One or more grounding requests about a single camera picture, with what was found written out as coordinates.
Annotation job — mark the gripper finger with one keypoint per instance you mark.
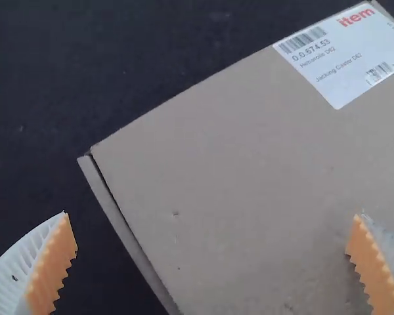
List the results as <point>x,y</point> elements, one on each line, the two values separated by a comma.
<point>377,272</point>
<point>42,272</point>

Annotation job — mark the cardboard box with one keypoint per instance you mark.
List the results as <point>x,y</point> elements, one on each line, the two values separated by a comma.
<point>233,164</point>

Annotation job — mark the black mat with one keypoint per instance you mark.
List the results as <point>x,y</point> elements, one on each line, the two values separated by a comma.
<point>52,98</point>

